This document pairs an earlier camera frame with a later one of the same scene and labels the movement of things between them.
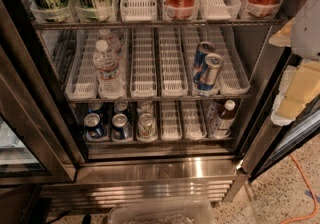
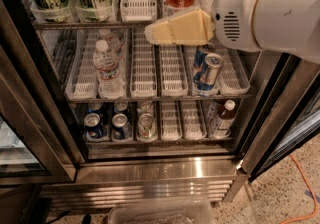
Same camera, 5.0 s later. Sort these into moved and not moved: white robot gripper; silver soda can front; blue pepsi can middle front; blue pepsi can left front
Moved: white robot gripper
Not moved: blue pepsi can left front; blue pepsi can middle front; silver soda can front
